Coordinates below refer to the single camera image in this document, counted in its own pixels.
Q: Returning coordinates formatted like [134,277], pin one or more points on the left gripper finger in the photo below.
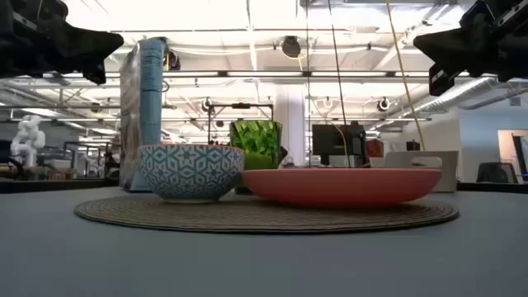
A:
[90,45]

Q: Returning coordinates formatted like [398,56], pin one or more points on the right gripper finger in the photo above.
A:
[449,45]

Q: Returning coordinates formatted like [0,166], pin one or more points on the blue cinnamon cereal box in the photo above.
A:
[150,103]

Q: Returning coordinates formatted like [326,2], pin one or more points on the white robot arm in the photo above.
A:
[29,138]

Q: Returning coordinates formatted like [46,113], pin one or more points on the red box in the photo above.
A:
[374,148]

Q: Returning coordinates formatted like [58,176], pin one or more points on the black office chair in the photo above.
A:
[495,173]

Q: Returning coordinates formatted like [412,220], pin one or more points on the black monitor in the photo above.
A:
[330,142]

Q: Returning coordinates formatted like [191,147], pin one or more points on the orange bowl of cereal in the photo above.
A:
[189,173]

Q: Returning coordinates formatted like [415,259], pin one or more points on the pink plate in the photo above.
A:
[342,185]

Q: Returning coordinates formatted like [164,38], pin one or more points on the green glass cup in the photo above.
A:
[257,142]

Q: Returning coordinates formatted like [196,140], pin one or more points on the round woven placemat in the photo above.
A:
[264,218]

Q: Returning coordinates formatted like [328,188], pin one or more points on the silver ventilation duct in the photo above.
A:
[453,97]

